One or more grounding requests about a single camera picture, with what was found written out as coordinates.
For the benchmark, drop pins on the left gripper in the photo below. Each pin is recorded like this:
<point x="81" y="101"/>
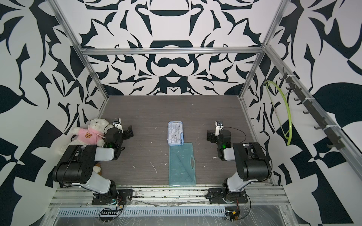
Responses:
<point x="127" y="135"/>

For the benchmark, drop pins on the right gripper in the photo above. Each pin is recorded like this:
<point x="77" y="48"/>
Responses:
<point x="213" y="137"/>

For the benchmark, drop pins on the blue geometry set case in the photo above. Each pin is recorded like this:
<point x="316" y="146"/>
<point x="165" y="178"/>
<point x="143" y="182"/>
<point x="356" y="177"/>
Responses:
<point x="175" y="133"/>

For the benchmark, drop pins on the teal ruler set case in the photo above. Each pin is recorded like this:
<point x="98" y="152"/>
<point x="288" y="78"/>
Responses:
<point x="182" y="166"/>

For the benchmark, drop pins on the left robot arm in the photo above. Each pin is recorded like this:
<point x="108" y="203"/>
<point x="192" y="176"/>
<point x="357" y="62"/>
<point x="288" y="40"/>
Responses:
<point x="75" y="167"/>

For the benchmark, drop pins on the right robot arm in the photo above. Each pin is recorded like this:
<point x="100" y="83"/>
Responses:
<point x="252" y="164"/>

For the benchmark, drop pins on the white teddy bear pink shirt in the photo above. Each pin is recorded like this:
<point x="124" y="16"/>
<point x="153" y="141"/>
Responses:
<point x="94" y="134"/>

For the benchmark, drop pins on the small brown white plush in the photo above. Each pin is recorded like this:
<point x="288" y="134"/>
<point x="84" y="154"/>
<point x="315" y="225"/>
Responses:
<point x="97" y="169"/>

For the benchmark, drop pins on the black yellow connector right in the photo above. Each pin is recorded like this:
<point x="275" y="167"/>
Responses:
<point x="232" y="215"/>

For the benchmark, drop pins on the black hook rack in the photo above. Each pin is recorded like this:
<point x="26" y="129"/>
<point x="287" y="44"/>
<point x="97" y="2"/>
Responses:
<point x="310" y="103"/>

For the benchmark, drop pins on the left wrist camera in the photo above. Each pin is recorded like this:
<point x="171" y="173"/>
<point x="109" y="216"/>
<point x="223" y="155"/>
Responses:
<point x="117" y="123"/>

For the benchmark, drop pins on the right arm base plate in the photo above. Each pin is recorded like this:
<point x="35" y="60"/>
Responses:
<point x="220" y="196"/>

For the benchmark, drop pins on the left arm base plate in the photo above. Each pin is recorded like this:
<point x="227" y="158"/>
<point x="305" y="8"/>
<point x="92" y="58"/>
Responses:
<point x="120" y="197"/>

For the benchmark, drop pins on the green tube on wall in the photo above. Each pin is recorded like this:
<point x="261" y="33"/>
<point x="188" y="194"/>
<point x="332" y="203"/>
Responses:
<point x="289" y="133"/>

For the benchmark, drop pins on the aluminium frame rail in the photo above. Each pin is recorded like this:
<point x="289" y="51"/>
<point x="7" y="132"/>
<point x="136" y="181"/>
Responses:
<point x="163" y="195"/>

